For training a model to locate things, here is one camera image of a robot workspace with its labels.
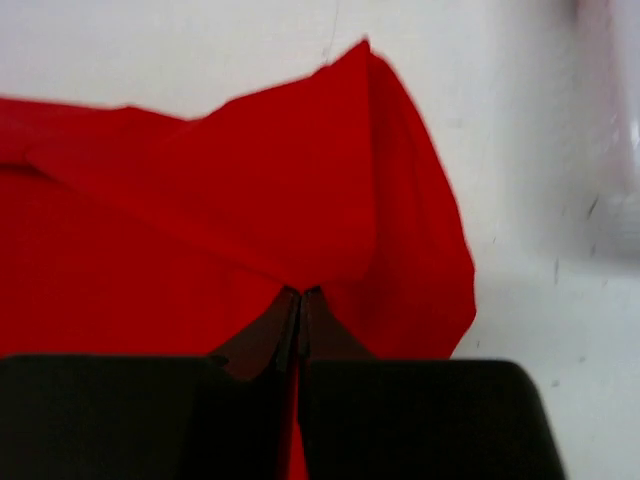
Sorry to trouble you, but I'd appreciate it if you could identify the red t shirt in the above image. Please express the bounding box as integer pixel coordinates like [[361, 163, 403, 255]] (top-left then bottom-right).
[[1, 42, 476, 479]]

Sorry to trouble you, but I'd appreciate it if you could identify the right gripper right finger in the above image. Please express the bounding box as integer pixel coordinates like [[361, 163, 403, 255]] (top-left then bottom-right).
[[298, 289, 565, 479]]

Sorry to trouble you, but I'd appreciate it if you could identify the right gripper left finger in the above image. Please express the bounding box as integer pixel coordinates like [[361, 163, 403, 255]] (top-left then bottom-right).
[[1, 289, 300, 479]]

